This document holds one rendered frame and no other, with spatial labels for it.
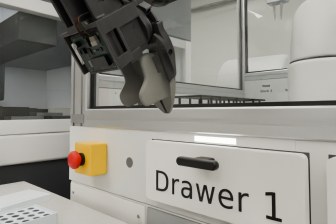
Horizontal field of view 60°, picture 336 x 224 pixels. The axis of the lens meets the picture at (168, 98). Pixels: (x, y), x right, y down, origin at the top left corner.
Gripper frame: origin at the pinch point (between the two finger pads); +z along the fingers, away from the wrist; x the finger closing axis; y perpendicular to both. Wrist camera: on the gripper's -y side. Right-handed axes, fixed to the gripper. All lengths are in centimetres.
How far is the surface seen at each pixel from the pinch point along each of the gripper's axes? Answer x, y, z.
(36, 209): -30.3, 15.4, 13.8
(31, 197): -45, 12, 18
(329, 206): 17.4, -0.3, 15.6
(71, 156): -32.6, 3.4, 11.4
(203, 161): 1.9, 0.3, 10.4
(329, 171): 17.5, -2.7, 12.3
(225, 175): 3.4, -1.3, 14.3
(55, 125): -80, -15, 19
